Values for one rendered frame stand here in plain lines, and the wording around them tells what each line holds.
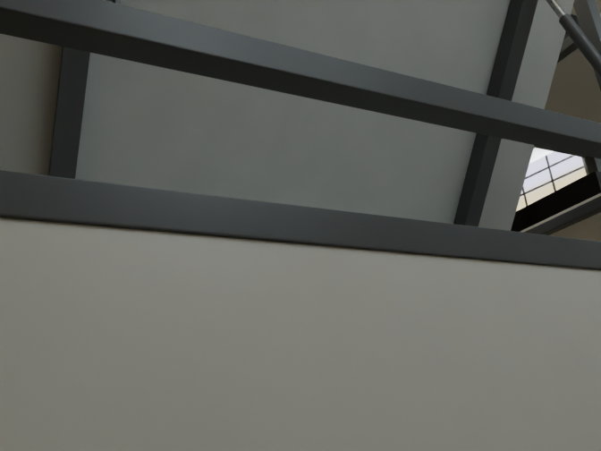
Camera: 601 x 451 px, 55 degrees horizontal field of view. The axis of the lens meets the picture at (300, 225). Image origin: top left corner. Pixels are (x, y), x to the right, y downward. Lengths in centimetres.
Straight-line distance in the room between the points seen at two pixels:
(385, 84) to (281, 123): 44
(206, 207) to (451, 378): 30
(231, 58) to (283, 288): 25
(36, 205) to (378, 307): 32
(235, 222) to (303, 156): 63
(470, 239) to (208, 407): 35
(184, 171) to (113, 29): 51
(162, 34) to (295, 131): 56
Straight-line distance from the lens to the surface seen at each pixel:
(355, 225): 60
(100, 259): 50
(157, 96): 106
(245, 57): 64
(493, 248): 71
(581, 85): 179
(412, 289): 62
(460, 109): 78
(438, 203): 134
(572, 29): 126
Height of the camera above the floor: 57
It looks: 21 degrees up
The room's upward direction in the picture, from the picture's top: 5 degrees counter-clockwise
